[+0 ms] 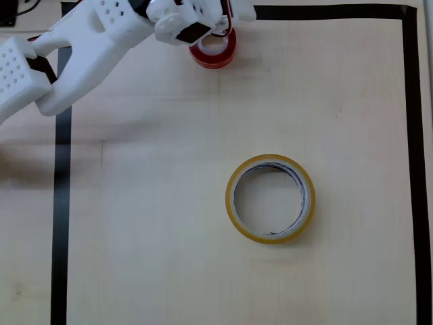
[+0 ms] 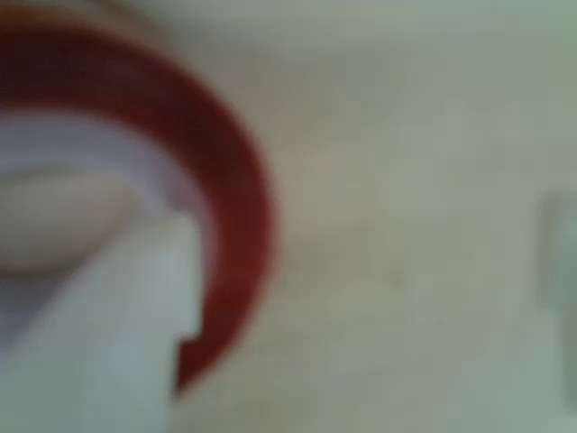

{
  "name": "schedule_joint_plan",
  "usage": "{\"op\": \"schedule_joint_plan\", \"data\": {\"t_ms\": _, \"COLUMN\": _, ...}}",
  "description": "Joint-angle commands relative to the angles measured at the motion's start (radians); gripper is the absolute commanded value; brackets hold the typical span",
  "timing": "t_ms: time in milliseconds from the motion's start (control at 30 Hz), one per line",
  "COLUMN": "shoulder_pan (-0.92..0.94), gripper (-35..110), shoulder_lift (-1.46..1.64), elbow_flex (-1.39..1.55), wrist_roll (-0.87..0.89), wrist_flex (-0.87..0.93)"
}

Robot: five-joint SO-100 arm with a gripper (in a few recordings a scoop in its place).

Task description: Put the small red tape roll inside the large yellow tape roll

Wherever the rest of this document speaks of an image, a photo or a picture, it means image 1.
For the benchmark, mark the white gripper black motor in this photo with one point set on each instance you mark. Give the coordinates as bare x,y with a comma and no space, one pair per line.
239,10

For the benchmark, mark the small red tape roll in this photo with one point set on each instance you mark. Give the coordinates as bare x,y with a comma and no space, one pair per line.
216,60

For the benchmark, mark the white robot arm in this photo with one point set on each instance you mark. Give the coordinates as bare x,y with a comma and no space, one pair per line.
84,50

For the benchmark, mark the large yellow tape roll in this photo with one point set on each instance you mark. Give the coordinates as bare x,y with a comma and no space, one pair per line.
233,216

